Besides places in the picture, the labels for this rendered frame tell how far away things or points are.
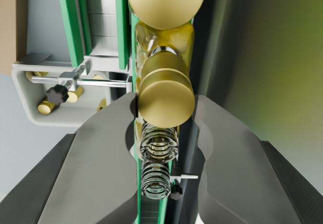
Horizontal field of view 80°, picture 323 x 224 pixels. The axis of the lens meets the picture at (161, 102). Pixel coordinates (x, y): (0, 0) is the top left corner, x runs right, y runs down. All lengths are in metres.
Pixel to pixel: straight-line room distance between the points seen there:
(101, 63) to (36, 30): 0.23
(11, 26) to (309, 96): 0.56
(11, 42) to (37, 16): 0.08
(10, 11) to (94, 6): 0.23
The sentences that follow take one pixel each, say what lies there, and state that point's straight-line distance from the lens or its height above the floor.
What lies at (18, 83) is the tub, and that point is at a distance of 0.57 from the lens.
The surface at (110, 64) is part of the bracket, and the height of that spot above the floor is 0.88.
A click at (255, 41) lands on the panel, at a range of 0.28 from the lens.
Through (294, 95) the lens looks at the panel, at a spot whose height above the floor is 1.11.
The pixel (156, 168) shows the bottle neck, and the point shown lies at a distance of 0.21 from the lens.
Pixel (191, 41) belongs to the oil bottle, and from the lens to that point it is 0.18.
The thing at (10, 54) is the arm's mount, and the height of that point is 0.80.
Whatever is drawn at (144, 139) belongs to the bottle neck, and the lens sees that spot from 0.16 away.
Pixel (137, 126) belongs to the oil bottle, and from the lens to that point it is 0.24.
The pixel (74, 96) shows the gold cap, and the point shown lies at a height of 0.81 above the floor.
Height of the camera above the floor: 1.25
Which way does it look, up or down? 57 degrees down
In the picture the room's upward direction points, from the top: 179 degrees clockwise
